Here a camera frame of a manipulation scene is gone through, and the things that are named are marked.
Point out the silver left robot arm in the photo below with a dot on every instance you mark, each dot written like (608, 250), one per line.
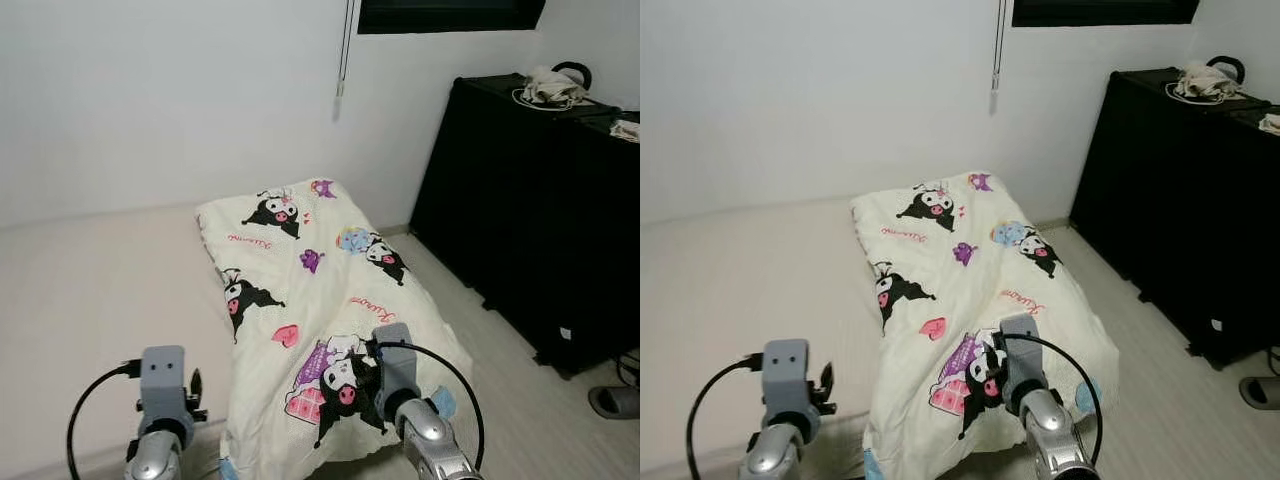
(775, 452)
(158, 455)

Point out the beige sheeted mattress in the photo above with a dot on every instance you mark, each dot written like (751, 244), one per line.
(100, 300)
(740, 300)

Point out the black storage cabinet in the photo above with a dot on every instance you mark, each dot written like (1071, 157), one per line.
(1130, 180)
(1240, 240)
(590, 250)
(470, 190)

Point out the dark window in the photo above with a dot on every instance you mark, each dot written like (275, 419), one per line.
(1100, 10)
(450, 15)

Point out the black arched headphone band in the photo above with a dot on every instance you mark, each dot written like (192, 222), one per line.
(1240, 66)
(585, 72)

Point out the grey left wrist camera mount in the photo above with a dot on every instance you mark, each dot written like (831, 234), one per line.
(163, 385)
(785, 378)

